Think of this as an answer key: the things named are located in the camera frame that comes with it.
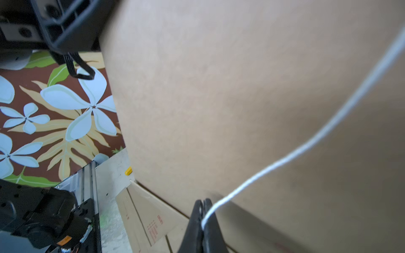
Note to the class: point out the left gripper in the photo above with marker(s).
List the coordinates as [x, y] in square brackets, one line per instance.
[65, 26]

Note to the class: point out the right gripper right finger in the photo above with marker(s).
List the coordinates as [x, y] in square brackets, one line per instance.
[213, 241]

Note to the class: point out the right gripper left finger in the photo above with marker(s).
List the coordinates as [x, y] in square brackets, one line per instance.
[192, 240]

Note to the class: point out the brown file bag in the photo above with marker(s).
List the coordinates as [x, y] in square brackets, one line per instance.
[152, 225]
[208, 93]

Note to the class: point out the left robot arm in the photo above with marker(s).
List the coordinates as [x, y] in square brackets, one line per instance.
[58, 120]

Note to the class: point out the yellow handled screwdriver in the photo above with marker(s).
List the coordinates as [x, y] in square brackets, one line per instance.
[128, 171]

